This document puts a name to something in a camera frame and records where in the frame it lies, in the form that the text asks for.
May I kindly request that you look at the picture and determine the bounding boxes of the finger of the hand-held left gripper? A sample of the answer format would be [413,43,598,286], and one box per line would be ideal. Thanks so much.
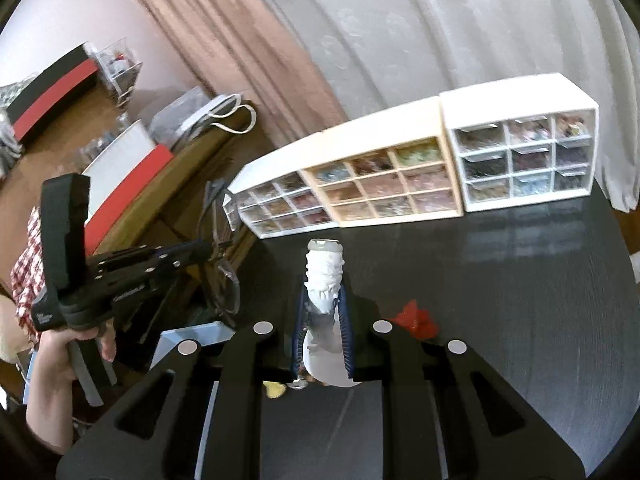
[95,260,203,307]
[87,240,217,275]

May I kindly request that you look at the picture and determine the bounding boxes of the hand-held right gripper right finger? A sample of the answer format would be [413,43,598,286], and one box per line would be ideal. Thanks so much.
[337,284,587,480]

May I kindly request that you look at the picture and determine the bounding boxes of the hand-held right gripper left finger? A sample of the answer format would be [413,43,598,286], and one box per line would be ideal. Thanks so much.
[56,291,312,480]

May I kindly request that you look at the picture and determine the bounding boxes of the white ribbed bottle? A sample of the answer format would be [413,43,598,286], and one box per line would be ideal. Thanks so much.
[301,238,362,389]

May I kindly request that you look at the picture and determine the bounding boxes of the person's left forearm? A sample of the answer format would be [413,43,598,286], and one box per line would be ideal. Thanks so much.
[24,370,87,457]

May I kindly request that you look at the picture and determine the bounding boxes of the person's left hand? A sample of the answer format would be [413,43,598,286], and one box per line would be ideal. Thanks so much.
[38,326,118,390]

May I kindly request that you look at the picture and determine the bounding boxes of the red checked cloth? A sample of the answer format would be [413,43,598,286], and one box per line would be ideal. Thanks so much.
[10,206,50,343]

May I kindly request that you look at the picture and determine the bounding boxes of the clear plastic glasses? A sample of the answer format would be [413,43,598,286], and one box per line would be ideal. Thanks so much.
[199,181,242,315]

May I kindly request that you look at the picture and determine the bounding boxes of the red crumpled item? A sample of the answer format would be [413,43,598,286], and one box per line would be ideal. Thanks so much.
[391,299,439,339]

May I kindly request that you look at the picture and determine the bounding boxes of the brown wooden desk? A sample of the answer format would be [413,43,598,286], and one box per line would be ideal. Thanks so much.
[0,72,281,311]

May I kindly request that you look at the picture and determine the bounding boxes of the white and red box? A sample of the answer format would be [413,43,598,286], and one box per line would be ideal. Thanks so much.
[81,121,175,243]

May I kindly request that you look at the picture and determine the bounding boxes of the clear plastic bag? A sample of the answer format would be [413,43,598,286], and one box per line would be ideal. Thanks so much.
[0,82,25,179]

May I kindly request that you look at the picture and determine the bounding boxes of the small white drawer organizer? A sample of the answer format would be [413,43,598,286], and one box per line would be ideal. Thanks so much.
[226,159,337,239]

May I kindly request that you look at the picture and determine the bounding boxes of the black and red box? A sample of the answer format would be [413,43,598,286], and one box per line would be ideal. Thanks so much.
[7,44,102,142]

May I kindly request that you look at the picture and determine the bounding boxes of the beige drawer organizer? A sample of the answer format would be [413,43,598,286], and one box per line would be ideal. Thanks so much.
[301,97,465,227]

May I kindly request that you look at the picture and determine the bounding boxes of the clear acrylic box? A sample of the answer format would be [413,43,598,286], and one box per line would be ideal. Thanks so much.
[94,37,144,107]

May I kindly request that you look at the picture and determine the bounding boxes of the pink brown curtain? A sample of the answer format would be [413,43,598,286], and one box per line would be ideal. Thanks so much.
[111,0,346,148]

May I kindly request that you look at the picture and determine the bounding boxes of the large white drawer organizer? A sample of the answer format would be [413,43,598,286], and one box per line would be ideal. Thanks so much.
[439,72,600,212]

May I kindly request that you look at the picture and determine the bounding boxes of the white sheer curtain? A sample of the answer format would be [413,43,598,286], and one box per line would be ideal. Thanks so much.
[227,0,640,213]

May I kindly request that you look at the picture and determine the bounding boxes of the silver bag with white handles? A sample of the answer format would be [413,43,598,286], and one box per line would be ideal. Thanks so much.
[149,86,257,153]

